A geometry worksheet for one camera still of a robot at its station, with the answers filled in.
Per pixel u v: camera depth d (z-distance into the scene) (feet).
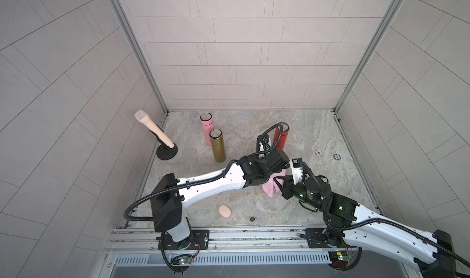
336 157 3.14
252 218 2.47
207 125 2.83
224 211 2.54
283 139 2.89
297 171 2.06
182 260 2.14
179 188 1.37
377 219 1.58
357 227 1.61
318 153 3.16
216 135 2.64
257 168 1.75
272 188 2.30
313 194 1.73
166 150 3.12
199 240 2.32
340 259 2.23
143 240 2.34
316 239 2.31
